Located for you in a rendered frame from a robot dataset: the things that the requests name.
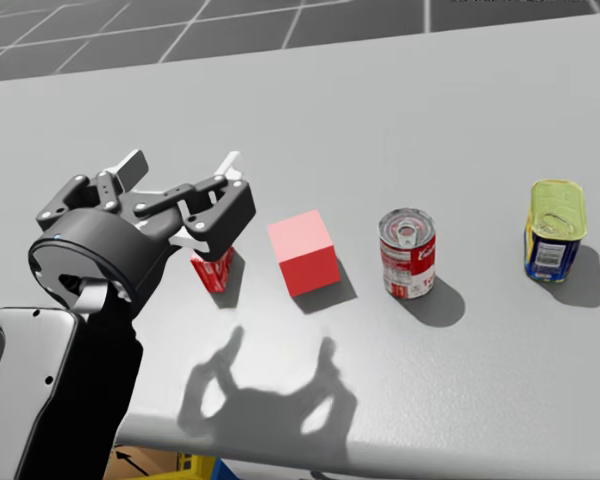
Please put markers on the red carton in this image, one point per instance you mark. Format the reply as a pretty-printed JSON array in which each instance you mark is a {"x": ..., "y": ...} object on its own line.
[{"x": 215, "y": 274}]

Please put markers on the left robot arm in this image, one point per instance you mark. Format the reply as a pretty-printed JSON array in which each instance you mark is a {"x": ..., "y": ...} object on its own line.
[{"x": 60, "y": 390}]

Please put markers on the brown box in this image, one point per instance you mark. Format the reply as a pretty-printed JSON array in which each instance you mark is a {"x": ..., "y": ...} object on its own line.
[{"x": 140, "y": 465}]

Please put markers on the pink cube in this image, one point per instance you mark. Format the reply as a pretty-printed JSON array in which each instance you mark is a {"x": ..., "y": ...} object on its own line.
[{"x": 307, "y": 260}]

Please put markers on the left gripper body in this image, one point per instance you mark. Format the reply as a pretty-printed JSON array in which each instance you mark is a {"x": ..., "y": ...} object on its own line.
[{"x": 105, "y": 240}]

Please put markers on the green and blue rectangular can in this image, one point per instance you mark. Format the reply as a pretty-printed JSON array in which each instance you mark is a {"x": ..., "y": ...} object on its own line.
[{"x": 552, "y": 240}]

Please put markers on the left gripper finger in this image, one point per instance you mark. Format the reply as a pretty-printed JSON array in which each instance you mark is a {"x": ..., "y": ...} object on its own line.
[
  {"x": 225, "y": 215},
  {"x": 77, "y": 187}
]

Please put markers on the yellow box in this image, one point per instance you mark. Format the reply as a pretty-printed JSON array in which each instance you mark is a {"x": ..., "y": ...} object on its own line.
[{"x": 197, "y": 469}]

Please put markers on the red and white can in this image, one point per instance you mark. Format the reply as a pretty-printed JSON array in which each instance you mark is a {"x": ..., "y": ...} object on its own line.
[{"x": 410, "y": 265}]

